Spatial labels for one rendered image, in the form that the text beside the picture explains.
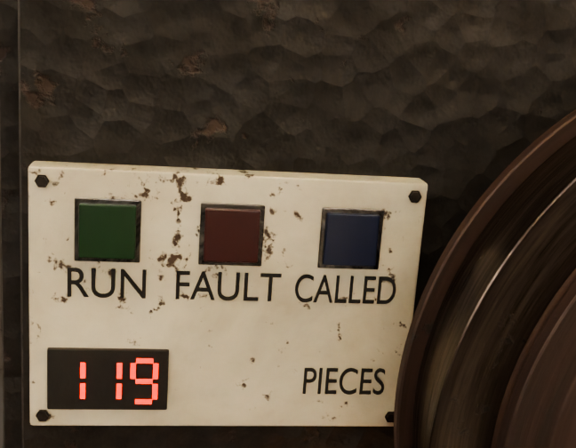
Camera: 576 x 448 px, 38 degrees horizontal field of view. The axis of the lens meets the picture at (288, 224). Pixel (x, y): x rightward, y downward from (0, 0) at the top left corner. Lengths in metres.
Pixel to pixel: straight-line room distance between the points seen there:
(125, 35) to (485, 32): 0.24
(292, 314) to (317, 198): 0.08
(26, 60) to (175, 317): 0.19
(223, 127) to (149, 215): 0.08
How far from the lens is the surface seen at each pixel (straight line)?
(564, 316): 0.45
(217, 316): 0.57
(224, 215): 0.54
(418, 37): 0.57
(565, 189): 0.45
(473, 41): 0.59
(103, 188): 0.55
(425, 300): 0.52
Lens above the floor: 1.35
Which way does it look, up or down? 14 degrees down
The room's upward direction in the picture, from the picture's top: 4 degrees clockwise
